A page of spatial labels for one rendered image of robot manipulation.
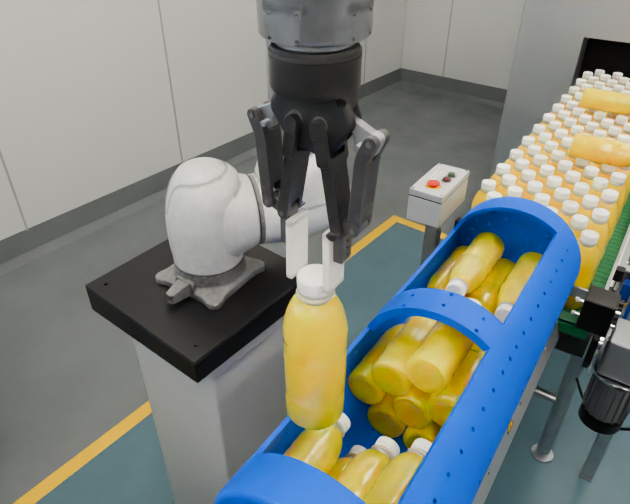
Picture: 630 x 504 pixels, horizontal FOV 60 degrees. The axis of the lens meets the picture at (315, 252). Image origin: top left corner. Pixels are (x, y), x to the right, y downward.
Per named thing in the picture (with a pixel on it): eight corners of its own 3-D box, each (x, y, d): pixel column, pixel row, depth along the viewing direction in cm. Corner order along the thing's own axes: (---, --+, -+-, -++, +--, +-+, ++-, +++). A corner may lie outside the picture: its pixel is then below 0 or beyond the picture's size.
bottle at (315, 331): (331, 379, 71) (334, 264, 61) (351, 420, 66) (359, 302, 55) (279, 392, 69) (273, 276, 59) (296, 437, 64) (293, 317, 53)
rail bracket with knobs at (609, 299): (564, 328, 134) (576, 296, 128) (571, 312, 138) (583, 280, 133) (608, 344, 129) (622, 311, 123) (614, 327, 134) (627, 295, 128)
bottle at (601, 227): (578, 265, 155) (597, 208, 144) (599, 279, 149) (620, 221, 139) (560, 272, 152) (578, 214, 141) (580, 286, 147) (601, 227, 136)
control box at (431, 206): (405, 218, 157) (409, 187, 151) (434, 191, 171) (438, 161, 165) (438, 229, 153) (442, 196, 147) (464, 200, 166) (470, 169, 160)
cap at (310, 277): (326, 276, 59) (326, 263, 58) (339, 297, 56) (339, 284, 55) (292, 283, 58) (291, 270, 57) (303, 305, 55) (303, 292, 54)
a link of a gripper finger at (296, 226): (291, 222, 52) (284, 220, 52) (291, 280, 56) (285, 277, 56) (308, 209, 54) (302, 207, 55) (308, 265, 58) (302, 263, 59)
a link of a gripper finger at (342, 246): (341, 209, 51) (369, 218, 49) (340, 254, 54) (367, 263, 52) (332, 216, 50) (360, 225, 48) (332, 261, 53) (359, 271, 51)
